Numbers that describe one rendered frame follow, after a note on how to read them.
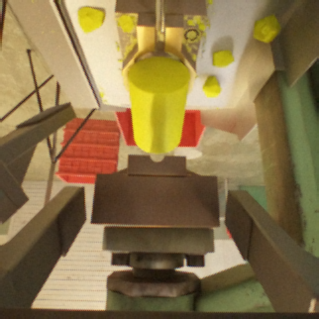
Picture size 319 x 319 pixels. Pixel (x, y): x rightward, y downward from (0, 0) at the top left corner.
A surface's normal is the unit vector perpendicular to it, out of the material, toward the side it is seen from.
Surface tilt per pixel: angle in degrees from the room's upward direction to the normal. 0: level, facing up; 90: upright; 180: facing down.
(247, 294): 90
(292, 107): 90
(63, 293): 90
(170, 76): 106
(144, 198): 90
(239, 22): 0
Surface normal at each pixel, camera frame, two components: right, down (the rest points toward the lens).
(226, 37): -0.02, 0.95
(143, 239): 0.02, -0.32
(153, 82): 0.03, -0.57
